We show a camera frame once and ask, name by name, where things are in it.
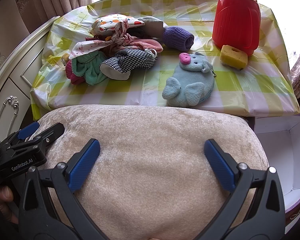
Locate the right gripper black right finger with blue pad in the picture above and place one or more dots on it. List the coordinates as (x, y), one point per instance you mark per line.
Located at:
(265, 218)

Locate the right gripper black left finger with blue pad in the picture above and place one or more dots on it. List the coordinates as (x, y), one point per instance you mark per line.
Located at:
(49, 209)

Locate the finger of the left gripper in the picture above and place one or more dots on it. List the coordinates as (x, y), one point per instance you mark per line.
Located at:
(28, 130)
(51, 132)

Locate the magenta knitted cloth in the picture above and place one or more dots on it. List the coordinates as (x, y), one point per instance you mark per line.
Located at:
(75, 80)

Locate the teal green towel cloth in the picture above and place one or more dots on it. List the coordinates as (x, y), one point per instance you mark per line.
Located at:
(88, 66)

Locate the white floral fabric pouch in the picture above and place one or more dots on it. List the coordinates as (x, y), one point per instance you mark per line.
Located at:
(106, 25)

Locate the red patterned knotted cloth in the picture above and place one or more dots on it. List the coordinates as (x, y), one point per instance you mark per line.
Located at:
(120, 38)

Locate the blue plush pig pouch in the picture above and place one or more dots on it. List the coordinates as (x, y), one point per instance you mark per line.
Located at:
(192, 81)

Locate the yellow square sponge with hole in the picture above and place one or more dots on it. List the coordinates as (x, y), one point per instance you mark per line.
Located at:
(233, 57)

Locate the purple knitted sock roll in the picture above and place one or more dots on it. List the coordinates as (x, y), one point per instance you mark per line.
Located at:
(178, 38)

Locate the round sponge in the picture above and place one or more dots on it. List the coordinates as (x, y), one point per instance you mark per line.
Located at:
(65, 59)

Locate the grey drawstring cloth bag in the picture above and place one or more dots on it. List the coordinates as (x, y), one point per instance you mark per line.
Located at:
(153, 26)

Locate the person's left hand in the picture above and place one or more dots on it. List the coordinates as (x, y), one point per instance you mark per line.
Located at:
(6, 196)

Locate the white cardboard box purple rim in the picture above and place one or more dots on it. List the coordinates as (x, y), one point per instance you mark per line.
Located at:
(280, 139)

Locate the black white gingham pouch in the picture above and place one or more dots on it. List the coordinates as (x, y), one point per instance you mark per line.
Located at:
(119, 66)

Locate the beige velvet cushion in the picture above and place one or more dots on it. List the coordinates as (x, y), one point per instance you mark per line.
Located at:
(151, 180)

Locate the pink fleece cloth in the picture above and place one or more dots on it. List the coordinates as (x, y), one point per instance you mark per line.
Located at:
(144, 44)

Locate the green checked plastic tablecloth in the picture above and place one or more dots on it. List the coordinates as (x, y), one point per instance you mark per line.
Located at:
(160, 53)

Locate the red plastic thermos jug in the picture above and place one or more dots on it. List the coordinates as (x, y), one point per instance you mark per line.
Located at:
(237, 24)

